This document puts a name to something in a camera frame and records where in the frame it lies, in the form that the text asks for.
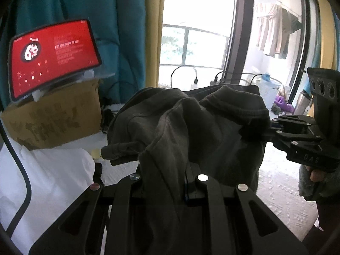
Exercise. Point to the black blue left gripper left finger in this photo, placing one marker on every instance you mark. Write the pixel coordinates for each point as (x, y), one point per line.
(102, 220)

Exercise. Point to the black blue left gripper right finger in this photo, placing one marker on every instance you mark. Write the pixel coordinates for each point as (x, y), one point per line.
(231, 220)

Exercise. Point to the dark grey t-shirt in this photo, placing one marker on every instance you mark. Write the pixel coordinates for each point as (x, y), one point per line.
(220, 128)

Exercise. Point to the hanging clothes on balcony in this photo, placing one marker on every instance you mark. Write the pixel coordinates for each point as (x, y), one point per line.
(275, 26)

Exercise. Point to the person's right hand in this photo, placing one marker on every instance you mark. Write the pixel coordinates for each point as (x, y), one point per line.
(315, 175)

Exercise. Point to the stainless steel thermos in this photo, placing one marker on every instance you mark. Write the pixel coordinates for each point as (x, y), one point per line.
(304, 103)

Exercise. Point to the white folded cloth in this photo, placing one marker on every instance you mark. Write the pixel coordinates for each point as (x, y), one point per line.
(57, 177)

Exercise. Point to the white perforated plastic basket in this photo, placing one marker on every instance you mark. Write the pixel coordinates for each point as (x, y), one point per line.
(268, 89)

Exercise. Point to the brown cardboard box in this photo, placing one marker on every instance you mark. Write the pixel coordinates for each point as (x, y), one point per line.
(62, 116)

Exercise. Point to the dark window pillar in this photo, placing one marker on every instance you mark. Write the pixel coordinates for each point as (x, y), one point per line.
(239, 43)

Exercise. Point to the yellow curtain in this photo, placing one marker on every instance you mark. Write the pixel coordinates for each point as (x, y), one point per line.
(153, 33)

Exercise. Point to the teal curtain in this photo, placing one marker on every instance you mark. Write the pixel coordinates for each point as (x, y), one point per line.
(117, 25)

